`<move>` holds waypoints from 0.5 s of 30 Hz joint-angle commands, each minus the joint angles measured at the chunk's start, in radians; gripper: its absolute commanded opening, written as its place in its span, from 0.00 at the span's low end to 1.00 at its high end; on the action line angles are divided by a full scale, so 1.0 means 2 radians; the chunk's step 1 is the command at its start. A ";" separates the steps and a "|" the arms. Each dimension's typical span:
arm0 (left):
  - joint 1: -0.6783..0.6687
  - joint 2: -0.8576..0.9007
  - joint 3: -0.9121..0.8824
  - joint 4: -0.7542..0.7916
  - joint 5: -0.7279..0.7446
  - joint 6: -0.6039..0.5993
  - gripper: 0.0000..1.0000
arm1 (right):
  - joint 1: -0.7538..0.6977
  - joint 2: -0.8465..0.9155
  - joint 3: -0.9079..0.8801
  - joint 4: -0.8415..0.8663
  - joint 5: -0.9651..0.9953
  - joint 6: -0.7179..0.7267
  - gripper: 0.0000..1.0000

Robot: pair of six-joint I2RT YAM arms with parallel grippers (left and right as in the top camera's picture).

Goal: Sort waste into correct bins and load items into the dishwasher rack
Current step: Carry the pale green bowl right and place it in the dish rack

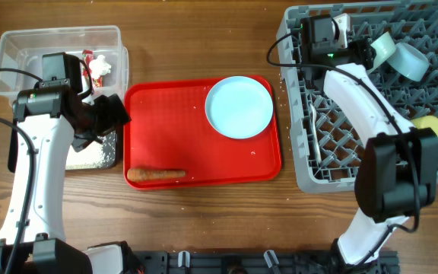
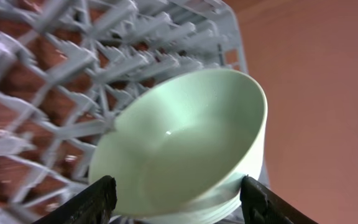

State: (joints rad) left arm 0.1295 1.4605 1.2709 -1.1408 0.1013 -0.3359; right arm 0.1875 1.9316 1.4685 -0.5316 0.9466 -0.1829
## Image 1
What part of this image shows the mint green bowl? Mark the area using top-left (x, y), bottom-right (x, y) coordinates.
top-left (367, 32), bottom-right (396, 74)

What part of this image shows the light blue rice bowl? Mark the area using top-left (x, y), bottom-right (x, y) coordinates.
top-left (387, 43), bottom-right (430, 81)

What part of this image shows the white tissue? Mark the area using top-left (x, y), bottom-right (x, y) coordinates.
top-left (88, 55), bottom-right (112, 79)

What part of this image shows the red snack wrapper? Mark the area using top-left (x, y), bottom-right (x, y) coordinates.
top-left (82, 49), bottom-right (103, 88)

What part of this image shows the yellow cup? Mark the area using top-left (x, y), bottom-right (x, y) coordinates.
top-left (411, 116), bottom-right (438, 137)

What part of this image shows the white plastic spoon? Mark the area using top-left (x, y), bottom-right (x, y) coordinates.
top-left (309, 104), bottom-right (322, 164)

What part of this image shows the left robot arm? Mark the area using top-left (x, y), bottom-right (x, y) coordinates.
top-left (0, 53), bottom-right (143, 273)

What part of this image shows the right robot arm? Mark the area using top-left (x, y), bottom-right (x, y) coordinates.
top-left (300, 15), bottom-right (438, 272)

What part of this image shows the grey dishwasher rack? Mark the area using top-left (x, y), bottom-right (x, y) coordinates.
top-left (277, 1), bottom-right (438, 193)

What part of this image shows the spilled white rice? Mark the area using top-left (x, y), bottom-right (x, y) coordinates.
top-left (66, 132), bottom-right (116, 170)

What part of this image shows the black plastic tray bin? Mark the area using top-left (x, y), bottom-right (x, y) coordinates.
top-left (7, 104), bottom-right (119, 174)

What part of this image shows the orange carrot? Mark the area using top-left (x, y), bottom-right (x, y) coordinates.
top-left (126, 168), bottom-right (186, 182)

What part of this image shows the red serving tray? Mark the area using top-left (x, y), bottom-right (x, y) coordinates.
top-left (123, 78), bottom-right (282, 191)

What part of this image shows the clear plastic bin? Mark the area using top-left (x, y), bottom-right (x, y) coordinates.
top-left (0, 25), bottom-right (129, 99)

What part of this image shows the light blue plate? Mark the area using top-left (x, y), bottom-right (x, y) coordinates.
top-left (205, 76), bottom-right (274, 139)

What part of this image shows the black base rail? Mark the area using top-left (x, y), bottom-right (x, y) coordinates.
top-left (127, 249), bottom-right (401, 274)

